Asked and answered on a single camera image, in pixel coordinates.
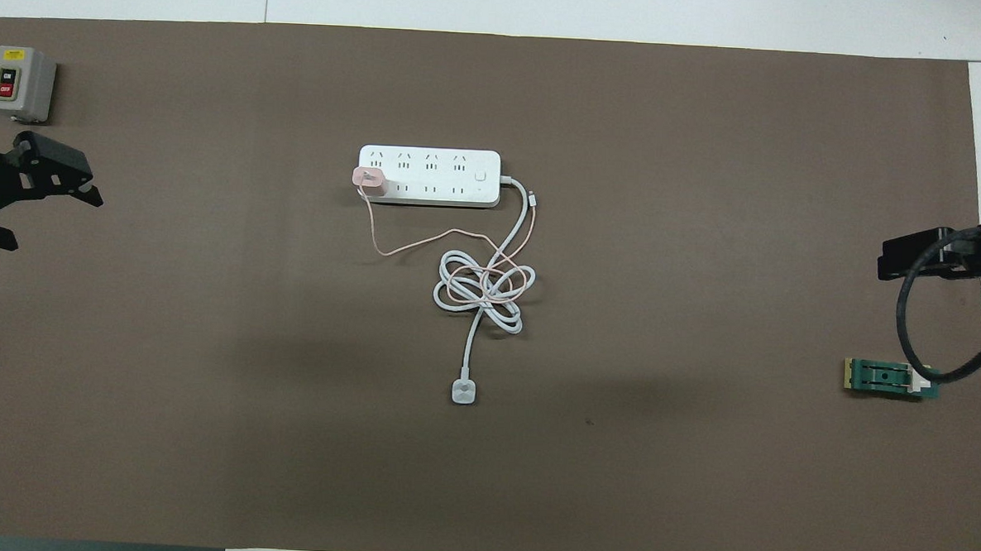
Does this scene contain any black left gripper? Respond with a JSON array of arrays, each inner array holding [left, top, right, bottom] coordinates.
[[0, 130, 107, 255]]

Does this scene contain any thin pink charger cable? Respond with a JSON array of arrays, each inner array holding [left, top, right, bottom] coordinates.
[[356, 183, 543, 307]]

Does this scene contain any grey on-off switch box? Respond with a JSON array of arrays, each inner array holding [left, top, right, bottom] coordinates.
[[0, 46, 58, 123]]

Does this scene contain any white power strip cable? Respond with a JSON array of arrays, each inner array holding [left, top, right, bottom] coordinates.
[[428, 172, 541, 408]]

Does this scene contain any brown table mat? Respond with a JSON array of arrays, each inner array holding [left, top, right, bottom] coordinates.
[[0, 11, 981, 551]]

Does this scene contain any white power strip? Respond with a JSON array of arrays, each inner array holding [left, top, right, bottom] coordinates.
[[357, 144, 504, 210]]

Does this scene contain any pink charger plug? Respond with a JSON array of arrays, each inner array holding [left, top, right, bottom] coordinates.
[[352, 166, 391, 198]]

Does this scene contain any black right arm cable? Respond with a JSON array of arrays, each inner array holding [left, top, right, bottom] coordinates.
[[892, 221, 981, 386]]

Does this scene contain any green knife switch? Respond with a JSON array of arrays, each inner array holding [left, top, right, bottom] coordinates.
[[843, 357, 943, 403]]

